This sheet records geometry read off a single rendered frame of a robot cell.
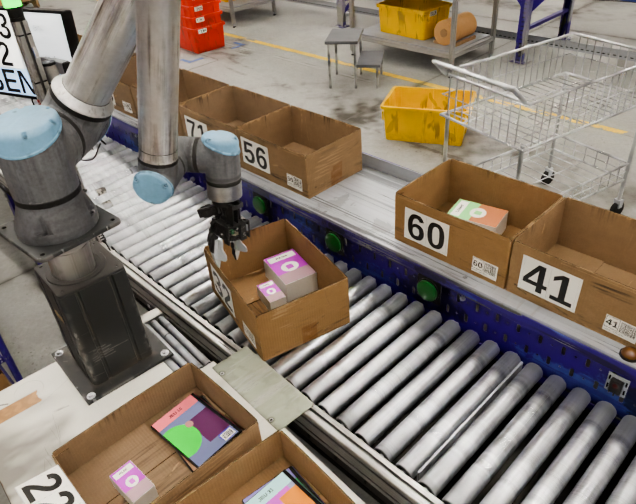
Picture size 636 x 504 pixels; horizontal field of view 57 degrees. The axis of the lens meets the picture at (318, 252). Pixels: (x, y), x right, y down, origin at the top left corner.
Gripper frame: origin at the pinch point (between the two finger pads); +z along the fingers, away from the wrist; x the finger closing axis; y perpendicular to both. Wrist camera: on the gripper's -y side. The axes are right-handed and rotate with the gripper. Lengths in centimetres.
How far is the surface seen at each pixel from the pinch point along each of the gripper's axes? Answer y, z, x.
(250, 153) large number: -50, -3, 50
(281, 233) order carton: -11.8, 9.0, 31.1
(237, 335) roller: 4.4, 24.5, -1.3
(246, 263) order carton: -15.3, 16.9, 18.5
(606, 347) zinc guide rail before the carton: 89, 5, 46
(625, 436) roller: 101, 20, 38
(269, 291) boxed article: 1.6, 17.4, 13.9
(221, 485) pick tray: 44, 22, -37
